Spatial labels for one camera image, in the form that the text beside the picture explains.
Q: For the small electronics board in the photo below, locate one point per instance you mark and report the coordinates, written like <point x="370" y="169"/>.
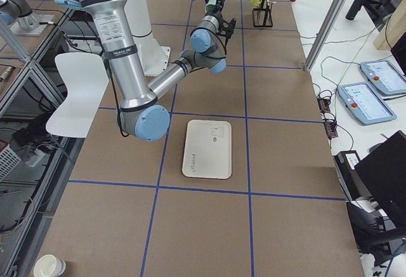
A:
<point x="324" y="104"/>

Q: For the light green cup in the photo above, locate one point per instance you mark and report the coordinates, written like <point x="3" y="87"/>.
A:
<point x="211" y="2"/>

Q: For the far teach pendant tablet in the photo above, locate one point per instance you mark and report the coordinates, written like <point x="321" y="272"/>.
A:
<point x="384" y="76"/>

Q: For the teach pendant tablet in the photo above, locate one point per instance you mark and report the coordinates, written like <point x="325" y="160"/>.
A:
<point x="365" y="104"/>
<point x="384" y="76"/>

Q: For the white pedestal column base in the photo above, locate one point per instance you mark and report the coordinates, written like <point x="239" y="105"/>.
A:
<point x="154" y="58"/>

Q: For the cream rabbit tray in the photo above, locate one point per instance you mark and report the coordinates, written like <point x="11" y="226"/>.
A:
<point x="208" y="150"/>

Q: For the black laptop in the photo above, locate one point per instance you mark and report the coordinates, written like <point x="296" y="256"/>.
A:
<point x="382" y="171"/>

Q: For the white chair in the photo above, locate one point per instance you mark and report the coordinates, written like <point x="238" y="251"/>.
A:
<point x="86" y="80"/>

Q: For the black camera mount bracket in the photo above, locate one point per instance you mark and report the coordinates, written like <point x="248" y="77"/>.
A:
<point x="227" y="28"/>

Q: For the near teach pendant tablet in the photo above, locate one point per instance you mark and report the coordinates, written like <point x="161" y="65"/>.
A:
<point x="365" y="104"/>

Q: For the aluminium frame post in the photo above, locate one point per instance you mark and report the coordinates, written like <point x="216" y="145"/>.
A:
<point x="323" y="33"/>

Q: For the paper cup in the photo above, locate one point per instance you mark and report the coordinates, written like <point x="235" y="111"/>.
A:
<point x="49" y="266"/>

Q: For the white wire basket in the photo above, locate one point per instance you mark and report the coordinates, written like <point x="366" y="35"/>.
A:
<point x="9" y="159"/>

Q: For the black wire cup rack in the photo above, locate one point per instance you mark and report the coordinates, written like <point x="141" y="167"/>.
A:
<point x="262" y="15"/>

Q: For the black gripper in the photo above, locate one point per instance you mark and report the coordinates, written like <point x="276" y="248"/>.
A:
<point x="216" y="9"/>

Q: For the black bottle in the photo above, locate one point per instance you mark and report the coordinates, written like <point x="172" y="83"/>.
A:
<point x="354" y="9"/>

